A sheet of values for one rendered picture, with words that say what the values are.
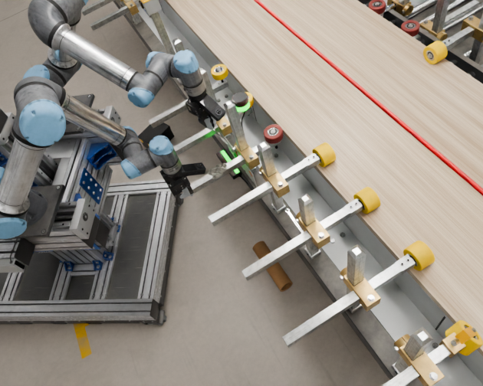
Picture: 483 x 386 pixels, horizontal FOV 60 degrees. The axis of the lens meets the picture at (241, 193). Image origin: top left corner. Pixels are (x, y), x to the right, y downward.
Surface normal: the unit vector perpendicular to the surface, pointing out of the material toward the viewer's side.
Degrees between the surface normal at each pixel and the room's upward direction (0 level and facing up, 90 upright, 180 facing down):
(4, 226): 95
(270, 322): 0
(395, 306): 0
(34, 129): 85
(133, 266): 0
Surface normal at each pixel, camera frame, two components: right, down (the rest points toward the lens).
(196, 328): -0.20, -0.53
